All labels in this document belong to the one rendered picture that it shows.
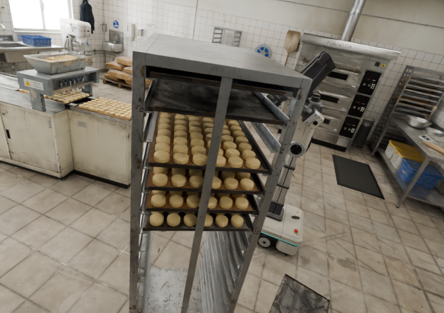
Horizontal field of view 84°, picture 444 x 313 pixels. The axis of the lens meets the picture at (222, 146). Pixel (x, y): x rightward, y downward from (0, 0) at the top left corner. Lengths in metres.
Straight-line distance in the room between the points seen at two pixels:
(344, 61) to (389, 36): 1.38
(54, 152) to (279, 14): 5.05
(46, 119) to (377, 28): 5.83
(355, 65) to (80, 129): 4.48
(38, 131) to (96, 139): 0.56
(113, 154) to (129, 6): 5.41
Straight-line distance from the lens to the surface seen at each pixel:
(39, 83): 2.89
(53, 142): 3.08
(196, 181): 0.85
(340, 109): 5.25
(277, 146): 0.82
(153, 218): 0.97
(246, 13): 6.35
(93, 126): 2.91
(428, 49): 6.52
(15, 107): 3.22
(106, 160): 3.02
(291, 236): 2.56
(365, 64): 5.24
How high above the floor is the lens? 1.91
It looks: 26 degrees down
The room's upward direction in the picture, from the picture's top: 11 degrees clockwise
